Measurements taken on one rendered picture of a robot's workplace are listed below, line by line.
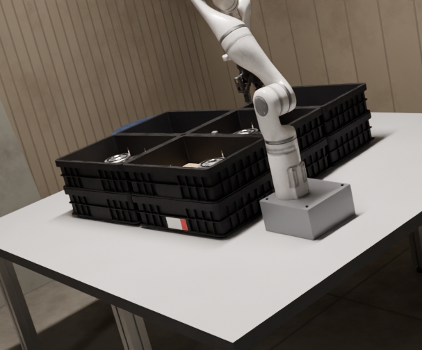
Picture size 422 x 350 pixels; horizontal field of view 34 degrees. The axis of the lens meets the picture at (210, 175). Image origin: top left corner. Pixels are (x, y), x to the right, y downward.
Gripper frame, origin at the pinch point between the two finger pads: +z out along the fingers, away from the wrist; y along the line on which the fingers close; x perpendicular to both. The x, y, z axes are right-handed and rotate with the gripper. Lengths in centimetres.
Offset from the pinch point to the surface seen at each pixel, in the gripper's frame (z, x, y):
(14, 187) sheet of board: 47, 184, -7
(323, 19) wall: -1, 83, 159
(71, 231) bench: 32, 45, -59
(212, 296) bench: 31, -42, -74
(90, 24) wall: -25, 210, 88
